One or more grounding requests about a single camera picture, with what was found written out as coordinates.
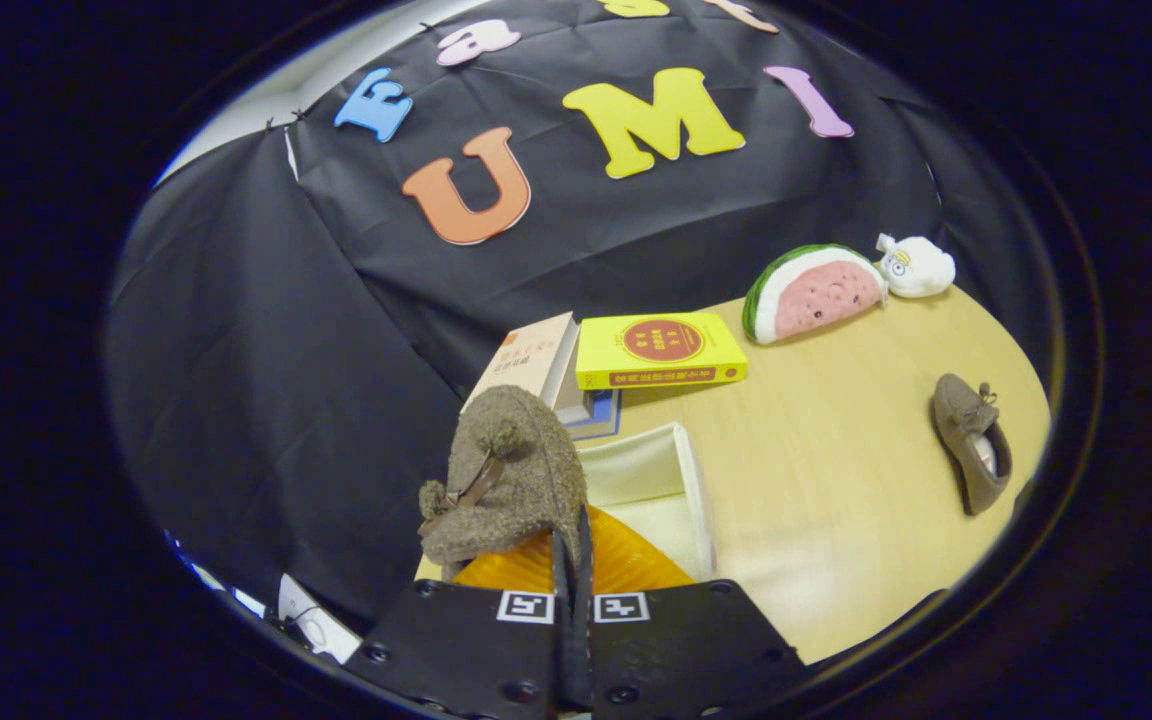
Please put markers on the beige book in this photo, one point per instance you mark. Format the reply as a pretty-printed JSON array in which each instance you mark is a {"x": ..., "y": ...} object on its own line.
[{"x": 531, "y": 360}]

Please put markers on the white paper sheet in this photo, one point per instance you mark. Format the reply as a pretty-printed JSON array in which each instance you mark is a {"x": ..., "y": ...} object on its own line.
[{"x": 321, "y": 625}]

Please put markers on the yellow book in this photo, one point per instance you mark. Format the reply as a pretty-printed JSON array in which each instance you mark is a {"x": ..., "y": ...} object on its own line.
[{"x": 661, "y": 345}]

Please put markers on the brown fuzzy shoe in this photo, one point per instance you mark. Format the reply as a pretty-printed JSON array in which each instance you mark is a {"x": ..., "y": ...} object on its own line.
[
  {"x": 961, "y": 410},
  {"x": 526, "y": 450}
]

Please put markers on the white plush toy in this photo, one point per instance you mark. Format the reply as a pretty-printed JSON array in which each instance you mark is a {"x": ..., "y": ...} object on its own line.
[{"x": 921, "y": 268}]

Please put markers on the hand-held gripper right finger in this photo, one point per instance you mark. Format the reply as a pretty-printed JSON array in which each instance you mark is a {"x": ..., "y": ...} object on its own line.
[{"x": 686, "y": 650}]

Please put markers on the blue book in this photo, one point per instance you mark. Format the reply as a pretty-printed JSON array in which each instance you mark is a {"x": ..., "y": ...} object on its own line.
[{"x": 598, "y": 415}]

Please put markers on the beige fabric storage box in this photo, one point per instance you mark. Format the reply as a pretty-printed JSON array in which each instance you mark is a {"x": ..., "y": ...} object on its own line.
[{"x": 651, "y": 480}]

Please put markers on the watermelon plush toy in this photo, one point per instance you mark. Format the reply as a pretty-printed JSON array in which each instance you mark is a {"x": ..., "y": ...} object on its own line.
[{"x": 816, "y": 295}]

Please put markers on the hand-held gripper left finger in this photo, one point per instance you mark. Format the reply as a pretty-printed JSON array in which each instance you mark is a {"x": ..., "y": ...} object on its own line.
[{"x": 466, "y": 650}]

